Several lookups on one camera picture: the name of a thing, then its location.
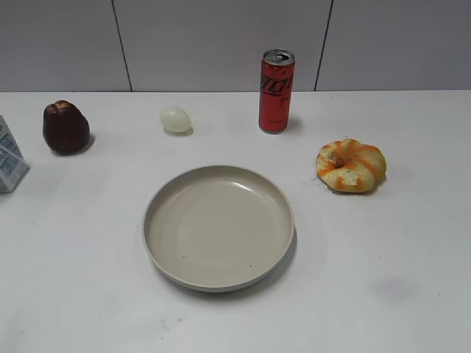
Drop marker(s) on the white blue milk carton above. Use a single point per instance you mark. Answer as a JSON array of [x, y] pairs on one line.
[[13, 165]]

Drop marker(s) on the beige round plate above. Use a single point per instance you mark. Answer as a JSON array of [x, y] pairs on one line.
[[218, 228]]

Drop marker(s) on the white egg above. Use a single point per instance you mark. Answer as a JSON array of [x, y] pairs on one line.
[[174, 119]]

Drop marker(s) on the orange yellow bread bun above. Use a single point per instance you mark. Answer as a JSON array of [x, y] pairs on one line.
[[349, 166]]

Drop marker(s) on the red soda can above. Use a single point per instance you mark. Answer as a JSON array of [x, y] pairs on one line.
[[277, 75]]

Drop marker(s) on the dark brown canele cake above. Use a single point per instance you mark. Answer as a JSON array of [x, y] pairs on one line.
[[65, 129]]

